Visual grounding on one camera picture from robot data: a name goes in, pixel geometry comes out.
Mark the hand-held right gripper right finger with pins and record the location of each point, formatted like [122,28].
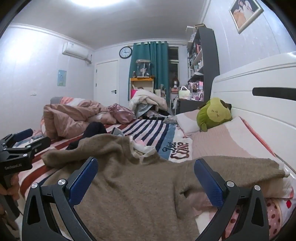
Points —
[208,179]

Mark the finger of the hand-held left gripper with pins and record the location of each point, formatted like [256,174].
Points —
[34,144]
[22,135]

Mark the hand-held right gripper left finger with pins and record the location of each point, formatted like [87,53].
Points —
[85,177]

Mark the dark navy garment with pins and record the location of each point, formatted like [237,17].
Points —
[94,129]

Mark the beige knit sweater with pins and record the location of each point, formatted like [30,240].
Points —
[138,197]

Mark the brown pink clothes pile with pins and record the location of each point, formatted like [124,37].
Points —
[69,118]

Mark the pile of clothes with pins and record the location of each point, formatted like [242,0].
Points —
[148,99]

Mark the person's left hand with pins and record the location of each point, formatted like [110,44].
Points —
[12,187]

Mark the large pink pillow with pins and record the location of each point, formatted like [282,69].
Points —
[222,141]

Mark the small pink pillow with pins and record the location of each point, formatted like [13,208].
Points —
[185,120]

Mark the white collared cloth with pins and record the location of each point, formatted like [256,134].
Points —
[144,148]

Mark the green plush toy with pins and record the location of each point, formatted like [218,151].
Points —
[214,113]

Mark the shiny pink bag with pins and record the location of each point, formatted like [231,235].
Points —
[122,114]

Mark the dark desk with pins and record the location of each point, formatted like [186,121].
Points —
[187,105]

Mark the striped bed sheet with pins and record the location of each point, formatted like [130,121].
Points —
[150,128]

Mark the pink polka-dot cloth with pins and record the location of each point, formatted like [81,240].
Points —
[275,217]

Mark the white headboard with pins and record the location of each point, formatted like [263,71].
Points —
[266,111]

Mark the bright pink cloth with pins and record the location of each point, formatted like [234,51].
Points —
[133,94]

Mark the white door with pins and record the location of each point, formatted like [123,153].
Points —
[106,78]

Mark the white air conditioner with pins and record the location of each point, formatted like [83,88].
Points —
[75,52]

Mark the wig mannequin head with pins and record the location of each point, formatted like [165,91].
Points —
[176,83]

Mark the yellow shelf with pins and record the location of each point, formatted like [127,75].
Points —
[141,80]

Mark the window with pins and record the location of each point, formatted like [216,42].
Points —
[173,69]

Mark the dark bookshelf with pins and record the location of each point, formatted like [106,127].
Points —
[209,58]

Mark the glass display case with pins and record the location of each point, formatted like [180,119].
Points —
[143,68]

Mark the teal curtain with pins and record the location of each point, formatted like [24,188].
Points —
[159,64]

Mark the ceiling light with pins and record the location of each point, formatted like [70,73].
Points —
[99,3]

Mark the framed picture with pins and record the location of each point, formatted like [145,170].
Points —
[245,15]

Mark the small wall poster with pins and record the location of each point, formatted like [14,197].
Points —
[62,77]

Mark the round wall clock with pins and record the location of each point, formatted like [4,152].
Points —
[125,52]

